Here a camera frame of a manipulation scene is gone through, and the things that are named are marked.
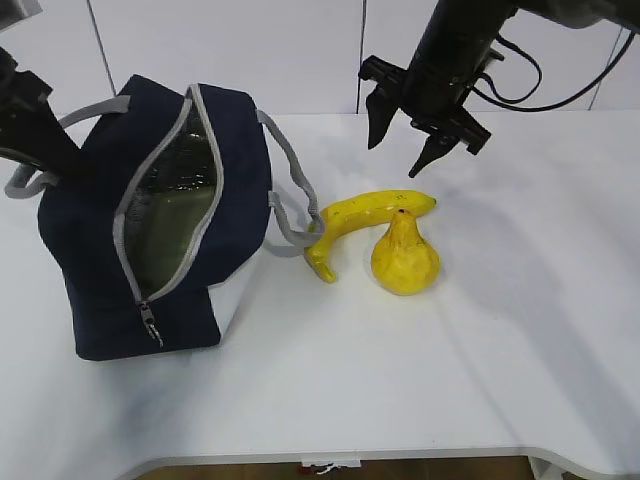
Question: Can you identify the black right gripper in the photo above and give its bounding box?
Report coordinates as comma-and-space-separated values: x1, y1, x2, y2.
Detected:
358, 29, 498, 178

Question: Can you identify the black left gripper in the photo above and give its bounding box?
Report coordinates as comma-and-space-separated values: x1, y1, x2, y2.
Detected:
1, 48, 87, 179

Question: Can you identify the yellow banana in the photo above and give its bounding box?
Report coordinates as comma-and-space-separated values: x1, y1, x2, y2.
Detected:
304, 189, 437, 284

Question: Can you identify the yellow pear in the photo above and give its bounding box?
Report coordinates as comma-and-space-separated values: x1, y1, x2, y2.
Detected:
370, 209, 441, 296

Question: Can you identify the navy blue lunch bag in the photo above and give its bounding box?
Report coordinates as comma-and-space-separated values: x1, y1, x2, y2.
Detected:
5, 75, 325, 361

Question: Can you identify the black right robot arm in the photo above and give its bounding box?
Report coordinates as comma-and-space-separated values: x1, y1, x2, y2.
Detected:
358, 1, 639, 177

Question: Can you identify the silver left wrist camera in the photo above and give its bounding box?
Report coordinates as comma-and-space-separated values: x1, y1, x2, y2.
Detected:
0, 0, 43, 31

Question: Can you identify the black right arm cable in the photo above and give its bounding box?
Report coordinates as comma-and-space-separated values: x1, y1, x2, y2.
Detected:
472, 22, 637, 112

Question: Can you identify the white bracket under table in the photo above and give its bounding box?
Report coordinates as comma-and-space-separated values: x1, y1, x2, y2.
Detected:
297, 452, 362, 476

